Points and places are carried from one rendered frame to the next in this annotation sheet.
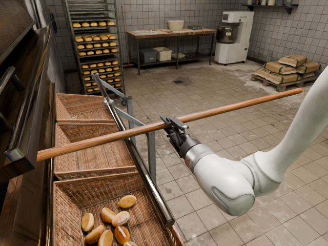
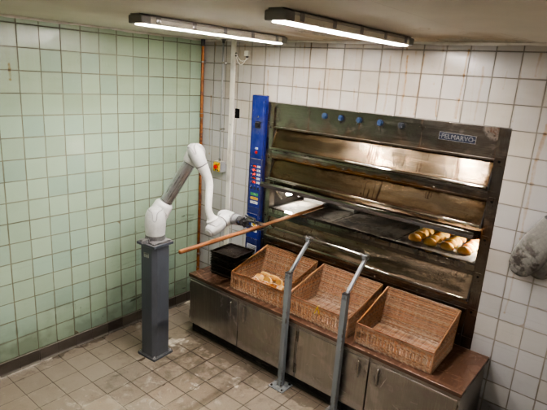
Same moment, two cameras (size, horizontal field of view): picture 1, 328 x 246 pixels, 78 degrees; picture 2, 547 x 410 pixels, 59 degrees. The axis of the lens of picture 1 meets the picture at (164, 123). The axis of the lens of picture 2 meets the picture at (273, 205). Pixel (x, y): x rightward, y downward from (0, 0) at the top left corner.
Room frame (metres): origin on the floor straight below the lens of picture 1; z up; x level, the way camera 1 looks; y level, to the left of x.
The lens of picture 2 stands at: (3.88, -1.56, 2.33)
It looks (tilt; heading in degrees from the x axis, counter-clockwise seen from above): 15 degrees down; 153
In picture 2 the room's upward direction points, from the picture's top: 4 degrees clockwise
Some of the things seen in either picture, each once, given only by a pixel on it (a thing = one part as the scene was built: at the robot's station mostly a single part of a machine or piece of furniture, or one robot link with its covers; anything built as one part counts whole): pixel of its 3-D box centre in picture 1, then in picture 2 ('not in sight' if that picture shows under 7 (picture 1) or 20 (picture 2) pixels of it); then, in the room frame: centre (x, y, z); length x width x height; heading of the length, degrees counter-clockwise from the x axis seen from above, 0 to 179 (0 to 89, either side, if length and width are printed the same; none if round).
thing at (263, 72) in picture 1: (269, 71); not in sight; (4.46, -2.35, 0.22); 0.62 x 0.36 x 0.15; 119
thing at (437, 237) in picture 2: not in sight; (451, 236); (1.33, 1.34, 1.21); 0.61 x 0.48 x 0.06; 114
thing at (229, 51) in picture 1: (231, 38); not in sight; (6.01, -1.85, 0.66); 0.92 x 0.59 x 1.32; 114
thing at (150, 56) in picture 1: (147, 55); not in sight; (5.42, 0.44, 0.35); 0.50 x 0.36 x 0.24; 24
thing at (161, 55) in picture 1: (161, 53); not in sight; (5.59, 0.05, 0.35); 0.50 x 0.36 x 0.24; 26
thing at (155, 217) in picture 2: not in sight; (155, 220); (0.23, -0.70, 1.17); 0.18 x 0.16 x 0.22; 162
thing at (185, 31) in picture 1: (171, 49); not in sight; (5.71, -0.20, 0.45); 2.20 x 0.80 x 0.90; 114
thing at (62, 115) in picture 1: (87, 113); (407, 325); (1.64, 0.70, 0.72); 0.56 x 0.49 x 0.28; 26
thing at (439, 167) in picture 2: not in sight; (365, 154); (0.98, 0.70, 1.80); 1.79 x 0.11 x 0.19; 24
